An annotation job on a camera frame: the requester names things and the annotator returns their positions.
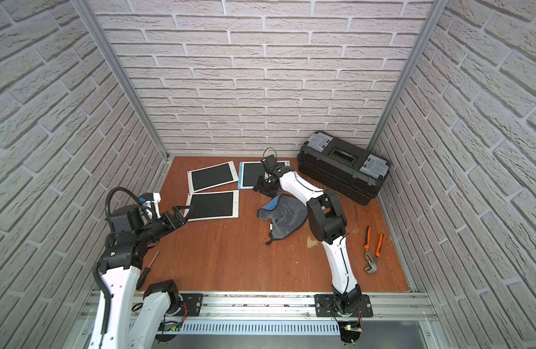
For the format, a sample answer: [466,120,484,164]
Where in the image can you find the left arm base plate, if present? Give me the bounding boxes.
[141,293,204,318]

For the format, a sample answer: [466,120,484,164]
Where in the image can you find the orange handled pliers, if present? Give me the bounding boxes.
[363,225,385,275]

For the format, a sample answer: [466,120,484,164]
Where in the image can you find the blue-edged drawing tablet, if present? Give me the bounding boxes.
[237,161,272,190]

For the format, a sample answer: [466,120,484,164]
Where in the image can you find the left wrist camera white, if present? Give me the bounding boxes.
[139,193,161,222]

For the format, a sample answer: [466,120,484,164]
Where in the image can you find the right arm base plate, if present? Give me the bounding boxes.
[314,294,374,319]

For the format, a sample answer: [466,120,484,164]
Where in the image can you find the black toolbox grey latches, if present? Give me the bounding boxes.
[297,131,391,206]

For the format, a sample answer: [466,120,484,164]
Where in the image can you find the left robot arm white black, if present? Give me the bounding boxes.
[89,205,188,348]

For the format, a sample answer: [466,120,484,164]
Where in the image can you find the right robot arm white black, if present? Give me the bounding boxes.
[253,155,362,314]

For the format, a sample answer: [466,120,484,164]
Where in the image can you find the white drawing tablet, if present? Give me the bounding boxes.
[187,161,238,193]
[184,190,240,222]

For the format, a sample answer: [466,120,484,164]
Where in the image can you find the aluminium mounting rail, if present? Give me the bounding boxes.
[77,291,439,323]

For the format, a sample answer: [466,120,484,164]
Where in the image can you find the blue microfiber cleaning mitt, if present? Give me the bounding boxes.
[257,195,307,246]

